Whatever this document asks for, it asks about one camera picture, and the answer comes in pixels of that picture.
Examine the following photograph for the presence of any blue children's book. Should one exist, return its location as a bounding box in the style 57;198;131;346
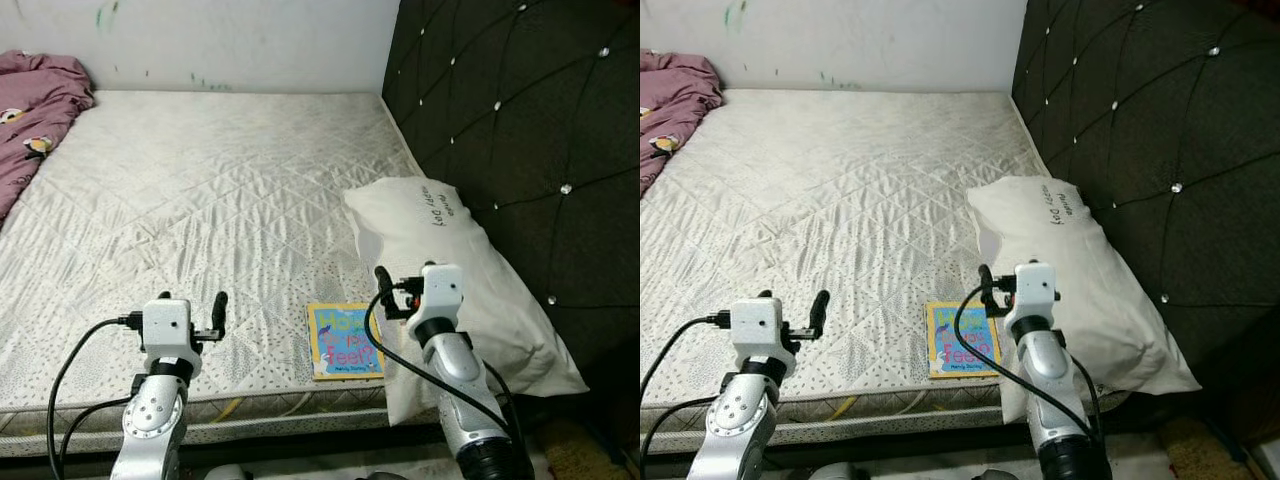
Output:
306;302;386;382
925;300;1001;379

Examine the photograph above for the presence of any white pillow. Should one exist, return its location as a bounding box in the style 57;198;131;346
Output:
967;176;1201;421
343;177;589;426

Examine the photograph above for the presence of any white quilted mattress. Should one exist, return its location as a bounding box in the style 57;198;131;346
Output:
0;90;441;456
640;88;1061;451

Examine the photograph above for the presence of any purple printed blanket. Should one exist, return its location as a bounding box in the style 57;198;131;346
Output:
640;50;723;196
0;50;96;223

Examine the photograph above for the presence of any black tufted headboard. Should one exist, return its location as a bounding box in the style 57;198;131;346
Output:
382;0;641;401
1012;0;1280;401

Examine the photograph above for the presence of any brown floor mat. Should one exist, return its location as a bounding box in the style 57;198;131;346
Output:
1160;418;1251;480
545;420;621;480

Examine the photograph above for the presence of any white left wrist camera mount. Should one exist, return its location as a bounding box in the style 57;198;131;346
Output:
140;298;201;376
727;297;791;373

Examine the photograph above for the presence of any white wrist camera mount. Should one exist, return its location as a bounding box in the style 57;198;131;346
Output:
405;263;466;336
1003;261;1059;336
140;298;201;376
727;297;791;373

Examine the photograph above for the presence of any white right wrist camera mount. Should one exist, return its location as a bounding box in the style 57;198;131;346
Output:
405;263;466;336
1003;261;1059;336

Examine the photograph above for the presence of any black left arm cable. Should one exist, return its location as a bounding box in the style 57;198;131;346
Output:
640;315;731;401
58;395;136;480
640;395;723;480
47;315;146;480

